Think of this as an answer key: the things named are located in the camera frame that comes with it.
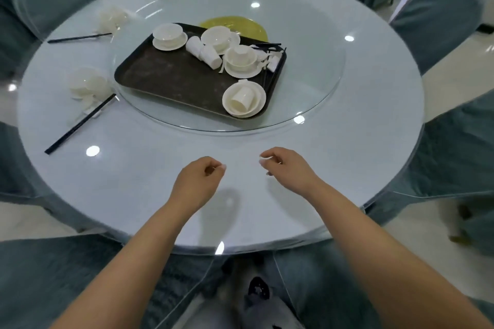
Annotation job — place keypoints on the person's right hand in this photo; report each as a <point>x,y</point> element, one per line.
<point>291,170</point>

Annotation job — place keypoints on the person's left hand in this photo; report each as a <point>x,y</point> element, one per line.
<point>197,182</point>

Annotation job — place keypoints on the heap of small white pieces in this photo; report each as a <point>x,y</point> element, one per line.
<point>274,62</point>

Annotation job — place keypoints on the black tray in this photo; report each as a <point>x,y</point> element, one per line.
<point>166,74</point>

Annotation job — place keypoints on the cluster of white cups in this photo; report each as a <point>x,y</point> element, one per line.
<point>210,57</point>

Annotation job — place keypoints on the bunch of black chopsticks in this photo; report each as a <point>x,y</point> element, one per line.
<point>270,46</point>

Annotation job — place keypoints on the person's left forearm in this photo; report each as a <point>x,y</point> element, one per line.
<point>123,274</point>

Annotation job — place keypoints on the person's right forearm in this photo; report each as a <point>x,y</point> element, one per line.
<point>386,263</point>

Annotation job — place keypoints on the white round table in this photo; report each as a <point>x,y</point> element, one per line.
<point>328,147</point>

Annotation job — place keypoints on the glass lazy susan turntable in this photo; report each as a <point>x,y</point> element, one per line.
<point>308,70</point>

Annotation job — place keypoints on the person's black shoe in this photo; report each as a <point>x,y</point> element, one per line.
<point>258,288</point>

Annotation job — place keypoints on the gold turntable base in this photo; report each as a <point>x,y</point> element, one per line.
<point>247,28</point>

